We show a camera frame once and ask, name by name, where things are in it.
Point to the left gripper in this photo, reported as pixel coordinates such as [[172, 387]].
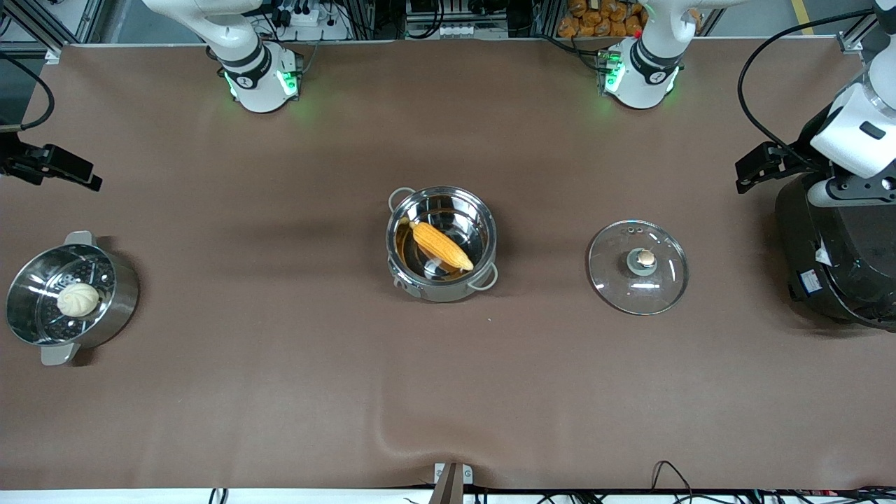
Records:
[[805, 158]]

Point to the glass pot lid with knob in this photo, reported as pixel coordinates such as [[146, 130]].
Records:
[[623, 280]]

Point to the yellow toy corn cob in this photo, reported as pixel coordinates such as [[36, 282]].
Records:
[[441, 245]]

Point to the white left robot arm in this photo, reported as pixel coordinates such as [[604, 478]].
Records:
[[644, 70]]

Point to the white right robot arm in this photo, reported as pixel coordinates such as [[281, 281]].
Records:
[[262, 77]]

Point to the black electric rice cooker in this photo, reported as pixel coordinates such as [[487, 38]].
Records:
[[847, 259]]

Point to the white steamed bun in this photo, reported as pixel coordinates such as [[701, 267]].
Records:
[[77, 299]]

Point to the perforated steel steamer plate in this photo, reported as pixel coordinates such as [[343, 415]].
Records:
[[42, 308]]

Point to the pile of orange toy bread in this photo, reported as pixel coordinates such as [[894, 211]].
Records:
[[595, 21]]

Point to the white power strip with plugs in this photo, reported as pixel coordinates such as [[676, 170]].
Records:
[[315, 24]]

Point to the brown table cover mat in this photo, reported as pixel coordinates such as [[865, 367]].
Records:
[[280, 392]]

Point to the small white power strip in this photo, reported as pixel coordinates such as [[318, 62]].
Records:
[[462, 29]]

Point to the aluminium frame profile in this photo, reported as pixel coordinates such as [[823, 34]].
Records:
[[857, 38]]

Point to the white mounting bracket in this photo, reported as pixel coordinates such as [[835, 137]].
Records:
[[466, 474]]

